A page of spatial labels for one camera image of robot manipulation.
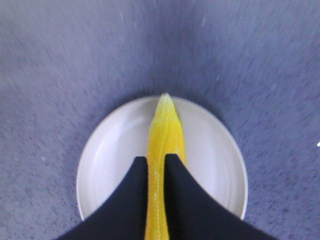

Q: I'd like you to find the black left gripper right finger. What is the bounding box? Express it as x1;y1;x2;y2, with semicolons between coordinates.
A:
164;154;273;240

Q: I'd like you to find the yellow corn cob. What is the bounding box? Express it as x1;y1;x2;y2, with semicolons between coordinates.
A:
144;93;187;240

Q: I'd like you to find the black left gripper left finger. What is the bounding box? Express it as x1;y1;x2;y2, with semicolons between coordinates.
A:
58;156;148;240

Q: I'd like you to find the white round plate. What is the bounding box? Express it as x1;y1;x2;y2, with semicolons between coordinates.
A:
76;96;248;219

